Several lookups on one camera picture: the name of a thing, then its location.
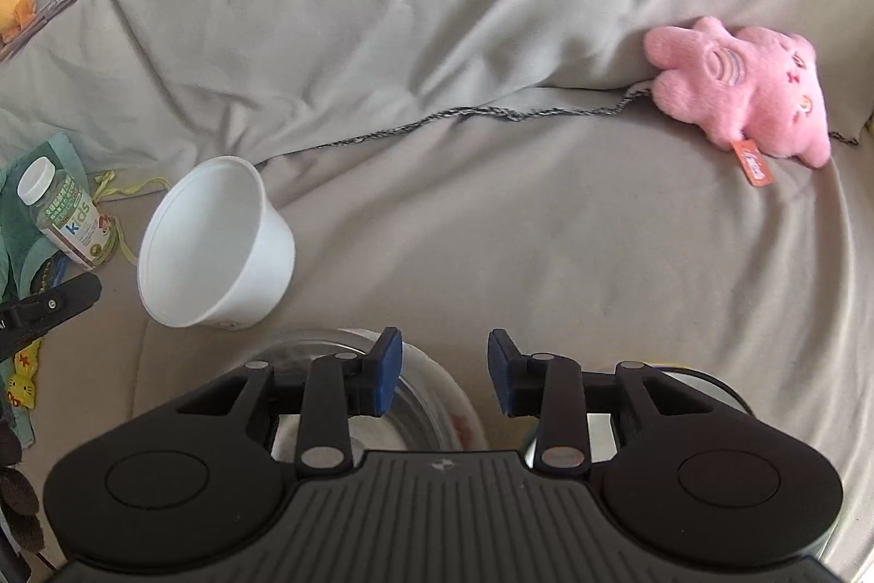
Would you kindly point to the dark fuzzy cloth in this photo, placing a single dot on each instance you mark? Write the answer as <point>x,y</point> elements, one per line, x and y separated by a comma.
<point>17,487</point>

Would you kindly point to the white plastic bowl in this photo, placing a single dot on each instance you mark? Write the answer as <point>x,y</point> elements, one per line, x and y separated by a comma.
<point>225,255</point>

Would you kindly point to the stainless steel bowl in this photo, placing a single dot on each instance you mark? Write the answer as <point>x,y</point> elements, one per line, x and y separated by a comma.
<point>416,419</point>

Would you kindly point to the pink plush toy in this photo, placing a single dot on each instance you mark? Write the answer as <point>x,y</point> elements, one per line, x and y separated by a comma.
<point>737,84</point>

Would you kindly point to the yellow toy with red crosses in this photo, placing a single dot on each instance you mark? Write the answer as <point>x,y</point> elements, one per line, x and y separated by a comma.
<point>24,388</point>

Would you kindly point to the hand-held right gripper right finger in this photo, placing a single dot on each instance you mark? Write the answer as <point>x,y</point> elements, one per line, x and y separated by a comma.
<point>502,381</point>

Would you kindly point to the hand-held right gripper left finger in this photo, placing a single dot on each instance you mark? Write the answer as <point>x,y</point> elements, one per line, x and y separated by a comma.
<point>388,375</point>

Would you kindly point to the white pink-floral deep plate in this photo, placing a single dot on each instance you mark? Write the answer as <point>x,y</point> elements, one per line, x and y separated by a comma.
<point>472,427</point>

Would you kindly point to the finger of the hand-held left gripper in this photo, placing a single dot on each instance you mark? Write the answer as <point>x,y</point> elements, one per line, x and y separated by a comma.
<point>54,303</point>

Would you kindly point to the white-capped supplement bottle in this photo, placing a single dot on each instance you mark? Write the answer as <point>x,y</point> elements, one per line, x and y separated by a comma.
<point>68,214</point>

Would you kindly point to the green towel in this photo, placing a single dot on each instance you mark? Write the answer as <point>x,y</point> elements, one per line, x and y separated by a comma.
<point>13,228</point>

